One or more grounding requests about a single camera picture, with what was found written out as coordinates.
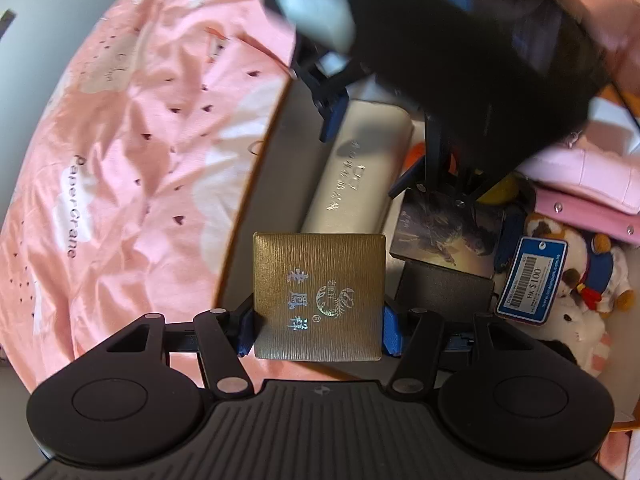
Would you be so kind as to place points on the small orange toy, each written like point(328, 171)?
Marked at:
point(415, 155)

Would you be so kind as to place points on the white plush dog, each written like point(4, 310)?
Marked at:
point(570, 325)

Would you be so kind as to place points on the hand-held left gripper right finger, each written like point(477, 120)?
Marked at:
point(392, 330)

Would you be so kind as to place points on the grey wall switch panel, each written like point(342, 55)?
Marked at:
point(6, 22)

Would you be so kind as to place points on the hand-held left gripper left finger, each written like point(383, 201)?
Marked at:
point(245, 330)

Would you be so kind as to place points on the pink printed blanket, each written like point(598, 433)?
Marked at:
point(125, 135)

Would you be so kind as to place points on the blue price tag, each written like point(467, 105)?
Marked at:
point(530, 280)

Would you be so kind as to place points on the pink pouch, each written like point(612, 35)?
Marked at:
point(590, 215)

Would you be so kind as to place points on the plush dog with price tag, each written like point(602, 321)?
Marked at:
point(600, 270)

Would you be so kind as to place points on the small gold box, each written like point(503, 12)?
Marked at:
point(320, 285)

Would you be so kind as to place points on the dark grey box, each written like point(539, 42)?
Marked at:
point(440, 290)

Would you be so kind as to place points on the dark printed box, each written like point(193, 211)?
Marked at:
point(450, 240)

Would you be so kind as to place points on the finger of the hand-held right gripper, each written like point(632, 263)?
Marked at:
point(334, 120)
point(406, 181)

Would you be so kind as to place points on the orange cardboard box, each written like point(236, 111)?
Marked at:
point(270, 185)

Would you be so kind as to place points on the long cream box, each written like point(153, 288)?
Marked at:
point(360, 170)

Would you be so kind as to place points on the yellow plush toy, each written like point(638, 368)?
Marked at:
point(502, 190)

